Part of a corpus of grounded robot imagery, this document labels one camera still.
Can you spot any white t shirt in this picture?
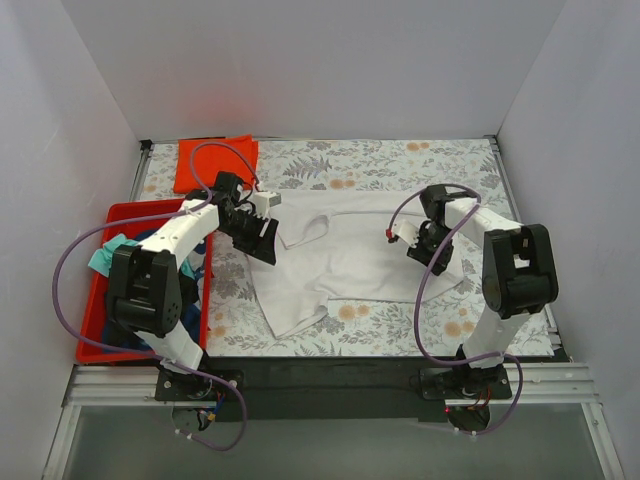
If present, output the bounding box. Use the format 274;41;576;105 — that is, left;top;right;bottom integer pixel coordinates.
248;192;466;339

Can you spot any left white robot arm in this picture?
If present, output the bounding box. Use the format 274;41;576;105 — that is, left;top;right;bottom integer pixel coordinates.
106;172;281;400

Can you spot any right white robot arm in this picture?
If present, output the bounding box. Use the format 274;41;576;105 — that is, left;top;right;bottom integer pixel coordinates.
407;183;559;398

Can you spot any floral table mat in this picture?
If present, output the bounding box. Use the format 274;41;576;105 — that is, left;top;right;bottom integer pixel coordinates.
139;138;561;357

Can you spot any black garment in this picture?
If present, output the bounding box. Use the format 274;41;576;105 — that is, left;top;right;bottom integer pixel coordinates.
179;275;200;305

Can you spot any folded orange t shirt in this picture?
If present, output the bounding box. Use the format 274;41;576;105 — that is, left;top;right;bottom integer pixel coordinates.
173;135;259;194

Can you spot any teal garment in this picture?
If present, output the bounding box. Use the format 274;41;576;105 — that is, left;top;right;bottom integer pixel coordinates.
88;233;138;278

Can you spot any dark blue garment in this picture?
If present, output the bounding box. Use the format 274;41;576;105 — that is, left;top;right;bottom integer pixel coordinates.
101;229;209;350

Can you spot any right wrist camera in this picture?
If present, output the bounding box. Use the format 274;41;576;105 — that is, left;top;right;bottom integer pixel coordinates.
385;219;419;248

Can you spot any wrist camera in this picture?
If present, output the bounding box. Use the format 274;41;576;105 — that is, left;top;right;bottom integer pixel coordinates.
250;191;282;218
385;219;419;248

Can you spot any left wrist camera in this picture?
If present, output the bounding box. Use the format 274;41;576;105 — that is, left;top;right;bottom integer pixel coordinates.
250;191;282;218

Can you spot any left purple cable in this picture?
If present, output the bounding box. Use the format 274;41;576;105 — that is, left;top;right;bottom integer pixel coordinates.
53;140;266;450

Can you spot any purple cable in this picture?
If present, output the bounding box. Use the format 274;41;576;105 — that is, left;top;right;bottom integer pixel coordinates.
387;184;525;436
53;140;266;450

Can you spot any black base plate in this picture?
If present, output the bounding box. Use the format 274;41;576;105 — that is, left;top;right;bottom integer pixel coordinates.
155;357;515;422

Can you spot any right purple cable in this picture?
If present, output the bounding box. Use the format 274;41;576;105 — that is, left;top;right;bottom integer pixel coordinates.
387;184;525;436

